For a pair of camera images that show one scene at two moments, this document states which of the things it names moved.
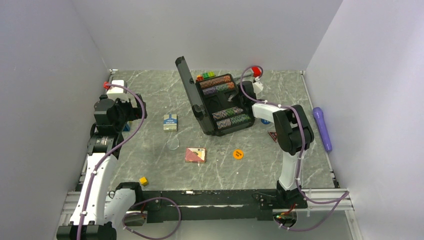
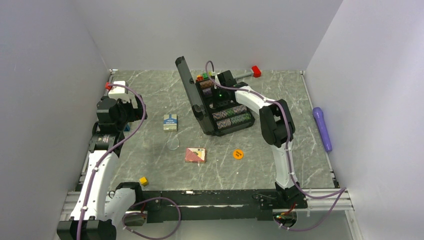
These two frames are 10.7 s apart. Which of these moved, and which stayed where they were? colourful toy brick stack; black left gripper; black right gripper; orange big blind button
Moved: black right gripper
Stayed: black left gripper; colourful toy brick stack; orange big blind button
